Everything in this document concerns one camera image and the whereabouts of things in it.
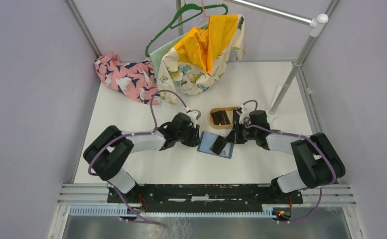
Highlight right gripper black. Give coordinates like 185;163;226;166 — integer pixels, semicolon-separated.
224;120;258;144

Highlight teal card holder wallet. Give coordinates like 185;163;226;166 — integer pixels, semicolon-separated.
197;131;234;159

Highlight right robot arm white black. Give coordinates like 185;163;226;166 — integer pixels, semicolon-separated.
225;108;346;203

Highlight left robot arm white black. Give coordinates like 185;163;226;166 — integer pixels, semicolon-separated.
83;110;201;203

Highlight black cards in tray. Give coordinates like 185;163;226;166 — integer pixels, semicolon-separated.
211;110;233;126

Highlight oval wooden tray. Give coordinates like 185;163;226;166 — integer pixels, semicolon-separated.
209;107;238;129

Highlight pink patterned cloth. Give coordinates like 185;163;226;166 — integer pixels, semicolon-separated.
94;53;162;105

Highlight dinosaur print yellow jacket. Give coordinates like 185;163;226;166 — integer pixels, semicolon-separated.
156;14;246;104

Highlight mint green cloth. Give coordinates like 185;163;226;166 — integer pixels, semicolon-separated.
149;21;210;80

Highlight green clothes hanger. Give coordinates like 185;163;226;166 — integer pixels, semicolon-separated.
144;3;229;58

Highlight silver clothes rack pole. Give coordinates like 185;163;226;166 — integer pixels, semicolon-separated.
230;0;329;118

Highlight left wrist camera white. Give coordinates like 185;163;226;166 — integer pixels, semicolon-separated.
185;107;201;128

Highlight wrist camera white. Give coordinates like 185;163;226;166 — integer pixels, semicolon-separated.
234;104;249;124
185;107;201;128

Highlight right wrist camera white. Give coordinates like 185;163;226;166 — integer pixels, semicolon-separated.
234;104;249;124

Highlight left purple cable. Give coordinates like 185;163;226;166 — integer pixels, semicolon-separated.
87;90;191;226

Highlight purple cable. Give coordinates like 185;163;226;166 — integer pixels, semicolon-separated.
87;90;191;226
243;99;338;224

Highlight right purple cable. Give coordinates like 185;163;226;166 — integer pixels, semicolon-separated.
243;99;338;224

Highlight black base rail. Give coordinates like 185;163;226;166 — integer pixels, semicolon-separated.
123;184;303;213

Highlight white slotted cable duct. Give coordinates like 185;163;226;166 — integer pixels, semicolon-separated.
69;205;276;219

